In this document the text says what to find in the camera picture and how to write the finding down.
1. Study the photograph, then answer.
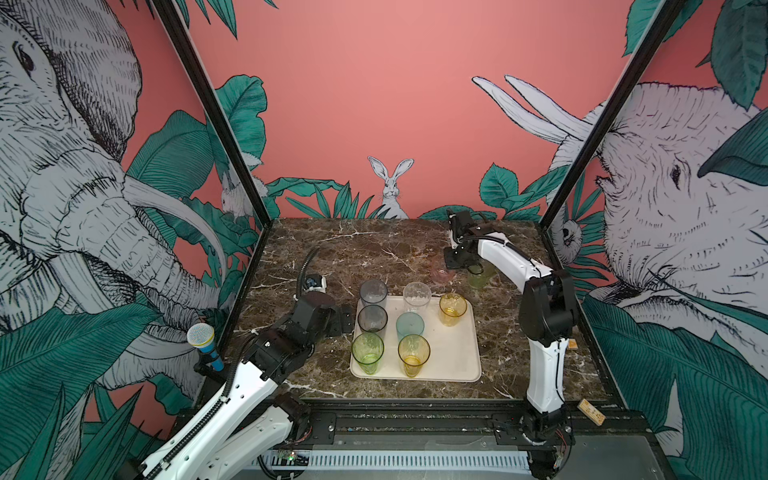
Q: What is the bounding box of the green short tumbler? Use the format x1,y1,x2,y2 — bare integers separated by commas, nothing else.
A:
467,263,496,290

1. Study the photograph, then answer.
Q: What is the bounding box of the pink faceted short tumbler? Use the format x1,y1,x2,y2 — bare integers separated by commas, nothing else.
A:
429,257,456,285

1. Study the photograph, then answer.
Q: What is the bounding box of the amber faceted tumbler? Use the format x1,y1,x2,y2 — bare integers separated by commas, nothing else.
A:
439,292,468,327

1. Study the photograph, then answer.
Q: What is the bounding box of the dark smoky transparent tumbler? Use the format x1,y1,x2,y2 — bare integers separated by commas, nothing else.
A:
357,304,389,335

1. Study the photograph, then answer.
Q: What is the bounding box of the light green faceted tumbler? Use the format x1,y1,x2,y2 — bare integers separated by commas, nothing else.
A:
352,332,385,375

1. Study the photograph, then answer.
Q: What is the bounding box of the blue-grey transparent tumbler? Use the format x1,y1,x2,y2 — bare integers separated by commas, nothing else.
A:
359,279,389,306

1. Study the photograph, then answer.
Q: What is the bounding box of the clear pink tall tumbler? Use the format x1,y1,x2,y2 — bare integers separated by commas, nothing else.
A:
403,282,432,314

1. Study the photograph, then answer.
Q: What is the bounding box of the teal frosted tumbler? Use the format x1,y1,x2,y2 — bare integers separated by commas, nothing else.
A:
396,311,425,340

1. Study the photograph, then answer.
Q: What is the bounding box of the beige plastic tray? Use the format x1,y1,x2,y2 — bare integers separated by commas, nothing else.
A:
348,296,482,382

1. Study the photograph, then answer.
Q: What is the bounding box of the yellow tall tumbler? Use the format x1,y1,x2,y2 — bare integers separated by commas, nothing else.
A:
397,334,431,378

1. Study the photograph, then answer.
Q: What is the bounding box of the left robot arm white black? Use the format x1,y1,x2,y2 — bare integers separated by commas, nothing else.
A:
115,291,355,479

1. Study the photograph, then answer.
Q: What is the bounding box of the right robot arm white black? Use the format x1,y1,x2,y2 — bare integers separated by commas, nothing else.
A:
444,232,579,445

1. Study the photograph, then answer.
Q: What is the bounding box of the white ribbed vent strip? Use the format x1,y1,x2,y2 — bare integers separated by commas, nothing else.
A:
261,450,531,474

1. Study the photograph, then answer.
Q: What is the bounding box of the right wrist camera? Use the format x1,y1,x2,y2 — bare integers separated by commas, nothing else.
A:
447,210,475,248

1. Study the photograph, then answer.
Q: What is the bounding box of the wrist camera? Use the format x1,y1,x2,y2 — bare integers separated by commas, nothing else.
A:
302,273,327,293
447,210,475,248

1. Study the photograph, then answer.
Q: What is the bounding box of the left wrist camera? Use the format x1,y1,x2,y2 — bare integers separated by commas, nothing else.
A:
302,273,327,293

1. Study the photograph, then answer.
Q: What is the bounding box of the wooden tag on rail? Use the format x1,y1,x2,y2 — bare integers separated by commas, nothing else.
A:
577,399,606,426

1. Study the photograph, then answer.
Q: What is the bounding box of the black front frame rail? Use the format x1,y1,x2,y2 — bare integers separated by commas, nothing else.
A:
288,398,652,446

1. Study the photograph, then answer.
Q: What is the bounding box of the black right frame post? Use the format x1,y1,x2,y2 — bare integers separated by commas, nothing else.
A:
538,0,686,229

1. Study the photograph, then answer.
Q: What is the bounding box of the black frame post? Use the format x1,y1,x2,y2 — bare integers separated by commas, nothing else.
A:
152,0,272,230
538,0,686,229

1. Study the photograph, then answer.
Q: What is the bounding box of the black left frame post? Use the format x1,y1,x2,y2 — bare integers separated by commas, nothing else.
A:
152,0,272,230

